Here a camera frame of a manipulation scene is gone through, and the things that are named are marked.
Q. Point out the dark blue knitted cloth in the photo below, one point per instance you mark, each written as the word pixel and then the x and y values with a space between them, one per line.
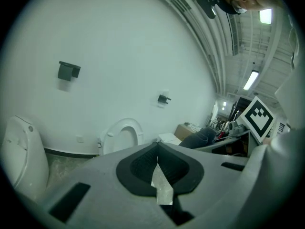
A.
pixel 200 138

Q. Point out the white ceiling air vent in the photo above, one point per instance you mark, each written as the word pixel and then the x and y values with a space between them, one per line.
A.
pixel 234 37

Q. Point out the white egg-shaped toilet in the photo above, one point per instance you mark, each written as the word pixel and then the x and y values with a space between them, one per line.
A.
pixel 23 156

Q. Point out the cluttered workbench equipment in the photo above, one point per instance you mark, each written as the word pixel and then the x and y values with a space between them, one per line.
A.
pixel 234 108

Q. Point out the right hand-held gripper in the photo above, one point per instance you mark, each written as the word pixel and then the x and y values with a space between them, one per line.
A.
pixel 257 119

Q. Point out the square ceiling light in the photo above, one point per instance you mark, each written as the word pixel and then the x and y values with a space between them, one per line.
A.
pixel 265 15

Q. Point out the brown cardboard box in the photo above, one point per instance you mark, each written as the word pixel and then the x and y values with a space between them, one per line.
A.
pixel 184 129

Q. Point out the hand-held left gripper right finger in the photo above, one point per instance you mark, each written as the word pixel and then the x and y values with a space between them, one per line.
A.
pixel 214 178

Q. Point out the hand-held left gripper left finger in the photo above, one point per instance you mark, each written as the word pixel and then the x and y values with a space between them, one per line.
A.
pixel 100 182

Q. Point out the long ceiling light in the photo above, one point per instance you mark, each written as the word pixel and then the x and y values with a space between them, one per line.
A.
pixel 250 80

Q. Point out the black head-mounted camera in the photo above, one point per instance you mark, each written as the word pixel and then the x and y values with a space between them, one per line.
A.
pixel 206 3

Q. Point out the white wall socket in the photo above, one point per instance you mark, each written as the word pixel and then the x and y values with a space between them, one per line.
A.
pixel 80 138

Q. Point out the black wall paper holder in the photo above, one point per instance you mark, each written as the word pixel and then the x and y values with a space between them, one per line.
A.
pixel 164 98
pixel 68 70

